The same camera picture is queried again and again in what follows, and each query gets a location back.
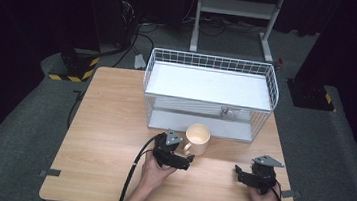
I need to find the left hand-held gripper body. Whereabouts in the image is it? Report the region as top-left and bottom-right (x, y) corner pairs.
(150, 126), (184, 171)

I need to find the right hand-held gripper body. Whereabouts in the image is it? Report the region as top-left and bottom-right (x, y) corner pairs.
(246, 152), (286, 198)

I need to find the cream mug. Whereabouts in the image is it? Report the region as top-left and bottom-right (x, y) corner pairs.
(182, 121), (213, 159)

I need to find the white jar with grey-taped lid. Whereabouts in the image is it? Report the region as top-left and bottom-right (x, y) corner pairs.
(218, 105), (243, 123)

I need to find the white wire two-tier rack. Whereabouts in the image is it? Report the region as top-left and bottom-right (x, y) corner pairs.
(137, 46), (284, 147)

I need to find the person's left hand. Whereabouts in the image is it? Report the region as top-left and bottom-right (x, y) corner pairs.
(138, 149), (179, 196)

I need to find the grey tape strip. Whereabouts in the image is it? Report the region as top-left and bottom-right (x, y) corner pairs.
(280, 188), (303, 201)
(39, 167), (63, 180)

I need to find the small grey floor box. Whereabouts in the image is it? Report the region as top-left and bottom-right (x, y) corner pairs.
(133, 53), (148, 71)

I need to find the black yellow-striped stand base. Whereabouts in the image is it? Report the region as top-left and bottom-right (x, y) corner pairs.
(283, 77), (340, 113)
(47, 44), (101, 86)

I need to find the small red floor item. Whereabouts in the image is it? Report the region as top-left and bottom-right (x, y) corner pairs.
(275, 58), (285, 73)

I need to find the black equipment tower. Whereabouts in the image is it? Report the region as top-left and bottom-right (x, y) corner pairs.
(78, 0), (145, 51)

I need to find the white metal stand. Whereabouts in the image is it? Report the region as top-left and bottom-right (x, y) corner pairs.
(188, 0), (289, 64)

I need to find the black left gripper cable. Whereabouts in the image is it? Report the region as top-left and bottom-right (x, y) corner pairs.
(117, 129), (165, 201)

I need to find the black cable beside table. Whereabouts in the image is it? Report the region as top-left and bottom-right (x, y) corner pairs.
(66, 88), (86, 131)

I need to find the black floor cable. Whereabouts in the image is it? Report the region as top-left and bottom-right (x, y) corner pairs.
(112, 17), (160, 73)

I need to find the tangle of floor cables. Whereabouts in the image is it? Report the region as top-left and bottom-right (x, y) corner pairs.
(179, 11), (267, 43)

